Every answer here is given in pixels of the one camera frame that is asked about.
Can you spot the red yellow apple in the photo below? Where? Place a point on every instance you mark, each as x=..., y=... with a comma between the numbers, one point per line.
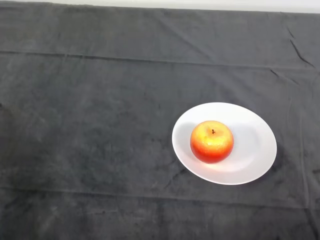
x=211, y=143

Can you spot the white round plate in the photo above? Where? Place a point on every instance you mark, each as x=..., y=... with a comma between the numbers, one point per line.
x=252, y=152

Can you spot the black table cloth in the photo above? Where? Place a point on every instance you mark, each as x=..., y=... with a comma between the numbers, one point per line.
x=100, y=100

